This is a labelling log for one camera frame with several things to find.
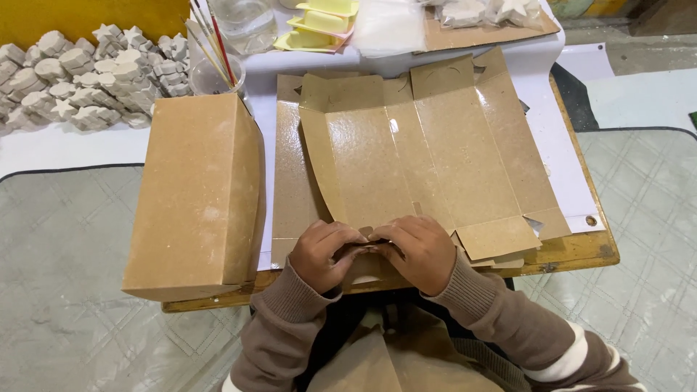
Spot clear glass jar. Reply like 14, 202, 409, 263
209, 0, 279, 56

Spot brown apron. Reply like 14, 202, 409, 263
304, 306, 532, 392

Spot pile of white plaster figures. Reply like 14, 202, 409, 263
0, 23, 192, 136

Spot clear plastic cup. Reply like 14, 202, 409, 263
188, 53, 249, 103

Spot bagged white plaster figures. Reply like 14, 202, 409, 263
435, 0, 545, 29

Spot wooden-handled paint brush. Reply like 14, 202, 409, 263
188, 0, 228, 73
181, 18, 234, 89

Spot person's right hand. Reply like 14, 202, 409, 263
368, 215, 458, 298

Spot yellow board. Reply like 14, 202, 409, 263
0, 0, 192, 51

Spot white banner sheet with grommet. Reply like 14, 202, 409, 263
188, 0, 606, 271

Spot white floor sheet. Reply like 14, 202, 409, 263
554, 42, 697, 133

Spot white plastic bag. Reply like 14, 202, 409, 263
352, 0, 429, 59

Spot red-handled paint brush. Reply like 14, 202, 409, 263
206, 0, 239, 87

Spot stack of yellow moulds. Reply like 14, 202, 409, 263
273, 0, 360, 54

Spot brown cardboard sheet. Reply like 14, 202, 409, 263
418, 0, 562, 53

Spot stack of flat cardboard blanks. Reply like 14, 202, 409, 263
270, 72, 527, 288

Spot person's left hand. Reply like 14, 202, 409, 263
289, 219, 370, 295

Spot assembled brown cardboard box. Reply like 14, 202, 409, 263
121, 92, 268, 303

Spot grey quilted mat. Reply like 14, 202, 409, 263
0, 127, 697, 392

